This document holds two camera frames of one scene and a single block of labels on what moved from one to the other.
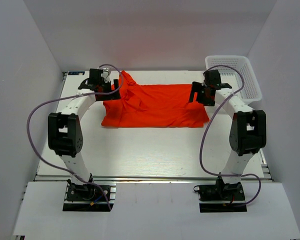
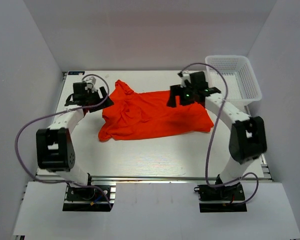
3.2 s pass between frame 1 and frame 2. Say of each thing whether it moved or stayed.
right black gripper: moved
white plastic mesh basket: stayed
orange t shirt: moved
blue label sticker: stayed
